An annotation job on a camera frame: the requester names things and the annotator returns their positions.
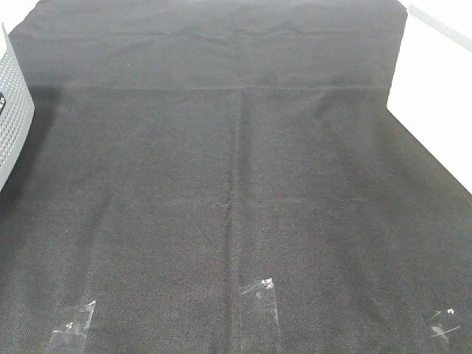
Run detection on black table cloth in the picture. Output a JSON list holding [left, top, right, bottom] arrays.
[[1, 1, 471, 353]]

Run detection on clear tape strip middle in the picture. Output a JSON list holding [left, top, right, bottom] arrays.
[[239, 278, 281, 353]]

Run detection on clear tape strip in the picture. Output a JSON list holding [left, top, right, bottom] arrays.
[[239, 278, 281, 353], [424, 308, 462, 344], [46, 301, 96, 354]]

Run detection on white plastic storage box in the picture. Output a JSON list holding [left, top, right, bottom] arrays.
[[386, 1, 471, 190]]

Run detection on grey perforated metal basket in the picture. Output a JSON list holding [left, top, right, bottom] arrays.
[[1, 25, 35, 186]]

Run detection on clear tape strip left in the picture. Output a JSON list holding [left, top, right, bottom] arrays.
[[46, 301, 96, 354]]

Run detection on clear tape strip right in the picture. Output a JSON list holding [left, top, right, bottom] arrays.
[[424, 308, 462, 344]]

